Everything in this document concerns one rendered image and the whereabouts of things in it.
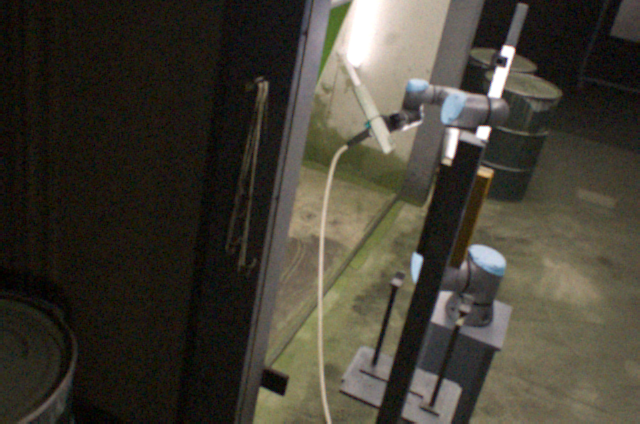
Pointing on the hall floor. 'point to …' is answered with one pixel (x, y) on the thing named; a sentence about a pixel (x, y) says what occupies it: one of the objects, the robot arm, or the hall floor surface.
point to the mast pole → (517, 25)
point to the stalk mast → (432, 274)
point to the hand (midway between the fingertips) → (371, 129)
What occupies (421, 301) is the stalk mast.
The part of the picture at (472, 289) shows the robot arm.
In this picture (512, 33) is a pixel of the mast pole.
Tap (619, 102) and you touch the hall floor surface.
